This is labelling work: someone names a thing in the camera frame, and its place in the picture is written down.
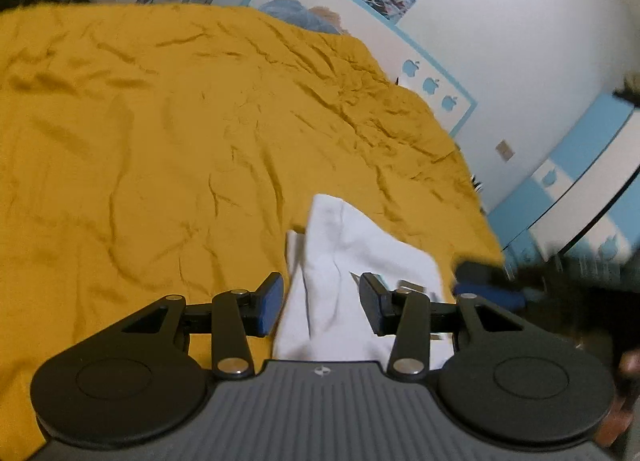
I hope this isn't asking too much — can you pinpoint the beige wall socket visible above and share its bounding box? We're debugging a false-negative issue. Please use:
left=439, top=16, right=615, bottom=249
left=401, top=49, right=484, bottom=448
left=496, top=140, right=514, bottom=162

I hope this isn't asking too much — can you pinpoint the blue pillow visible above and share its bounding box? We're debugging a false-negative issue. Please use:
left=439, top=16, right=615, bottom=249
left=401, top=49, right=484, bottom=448
left=258, top=0, right=341, bottom=35

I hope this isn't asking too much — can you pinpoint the blue white wardrobe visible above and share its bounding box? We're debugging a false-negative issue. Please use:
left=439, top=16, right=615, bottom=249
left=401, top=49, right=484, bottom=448
left=488, top=95, right=639, bottom=270

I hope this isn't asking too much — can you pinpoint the mustard yellow bed sheet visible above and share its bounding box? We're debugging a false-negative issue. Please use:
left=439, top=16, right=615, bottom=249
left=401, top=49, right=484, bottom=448
left=1, top=5, right=501, bottom=460

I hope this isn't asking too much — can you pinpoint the white blue headboard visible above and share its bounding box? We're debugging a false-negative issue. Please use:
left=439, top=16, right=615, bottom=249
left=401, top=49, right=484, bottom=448
left=242, top=0, right=477, bottom=136

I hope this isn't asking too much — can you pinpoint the white small garment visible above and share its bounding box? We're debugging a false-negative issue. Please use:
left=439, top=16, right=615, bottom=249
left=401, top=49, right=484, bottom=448
left=272, top=194, right=445, bottom=367

